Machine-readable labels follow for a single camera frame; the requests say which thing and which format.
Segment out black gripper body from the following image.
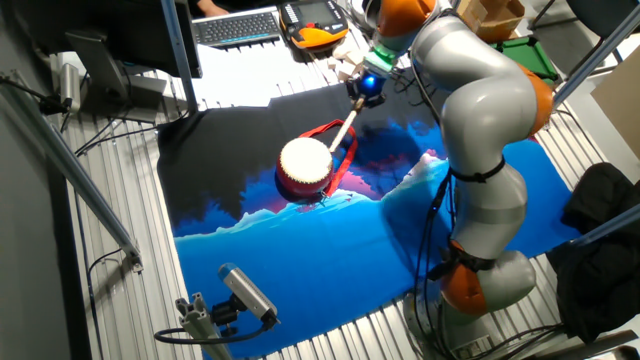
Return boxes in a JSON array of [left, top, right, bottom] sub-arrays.
[[345, 71, 389, 109]]

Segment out wooden drumstick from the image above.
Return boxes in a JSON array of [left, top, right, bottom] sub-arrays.
[[328, 98, 365, 154]]

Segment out red drum with white skin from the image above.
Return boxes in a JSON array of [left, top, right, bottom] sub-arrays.
[[275, 137, 335, 199]]

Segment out person's bare hand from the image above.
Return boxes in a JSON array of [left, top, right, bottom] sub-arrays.
[[197, 0, 230, 18]]

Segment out orange and black teach pendant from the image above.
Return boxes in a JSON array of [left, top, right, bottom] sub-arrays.
[[278, 0, 350, 51]]

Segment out brown cardboard box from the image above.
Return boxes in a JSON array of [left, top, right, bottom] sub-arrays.
[[457, 0, 526, 45]]

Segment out black computer keyboard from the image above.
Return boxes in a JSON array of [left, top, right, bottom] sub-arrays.
[[191, 7, 282, 51]]

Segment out miniature green pool table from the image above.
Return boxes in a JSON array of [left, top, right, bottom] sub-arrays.
[[492, 35, 560, 87]]

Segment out blue landscape print cloth mat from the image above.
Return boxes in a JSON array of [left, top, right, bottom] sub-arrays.
[[156, 82, 584, 360]]

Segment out aluminium profile beam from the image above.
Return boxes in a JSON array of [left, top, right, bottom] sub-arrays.
[[0, 72, 144, 274], [159, 0, 200, 116], [552, 4, 640, 109], [569, 203, 640, 249]]

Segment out black computer monitor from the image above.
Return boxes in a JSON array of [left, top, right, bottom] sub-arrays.
[[14, 0, 204, 124]]

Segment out black office chair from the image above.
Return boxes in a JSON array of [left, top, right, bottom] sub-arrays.
[[529, 0, 640, 64]]

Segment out brown cardboard sheet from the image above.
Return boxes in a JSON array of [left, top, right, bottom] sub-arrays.
[[590, 45, 640, 161]]

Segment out short aluminium profile piece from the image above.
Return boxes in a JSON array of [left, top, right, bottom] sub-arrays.
[[174, 292, 234, 360]]

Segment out silver metal cylinder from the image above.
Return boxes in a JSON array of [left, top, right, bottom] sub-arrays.
[[59, 62, 82, 114]]

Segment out black jacket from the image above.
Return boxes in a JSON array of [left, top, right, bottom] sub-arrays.
[[545, 162, 640, 345]]

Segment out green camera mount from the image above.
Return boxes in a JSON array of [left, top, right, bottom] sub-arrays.
[[362, 43, 401, 77]]

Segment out red fabric drum strap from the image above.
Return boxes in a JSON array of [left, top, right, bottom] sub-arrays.
[[298, 118, 359, 199]]

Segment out black velcro cable strap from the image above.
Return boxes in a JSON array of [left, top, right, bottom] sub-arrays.
[[427, 242, 499, 282], [448, 155, 507, 184]]

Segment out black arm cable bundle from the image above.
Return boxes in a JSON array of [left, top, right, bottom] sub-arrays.
[[409, 167, 461, 359]]

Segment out silver camera with blue end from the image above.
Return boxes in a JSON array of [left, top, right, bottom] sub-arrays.
[[217, 262, 281, 331]]

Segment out black camera ball mount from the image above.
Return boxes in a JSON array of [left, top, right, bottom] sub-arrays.
[[209, 295, 242, 337]]

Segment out black camera cable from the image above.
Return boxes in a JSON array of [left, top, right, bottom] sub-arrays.
[[153, 314, 271, 347]]

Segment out black cable with plug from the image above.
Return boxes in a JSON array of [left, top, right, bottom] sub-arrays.
[[0, 73, 71, 116]]

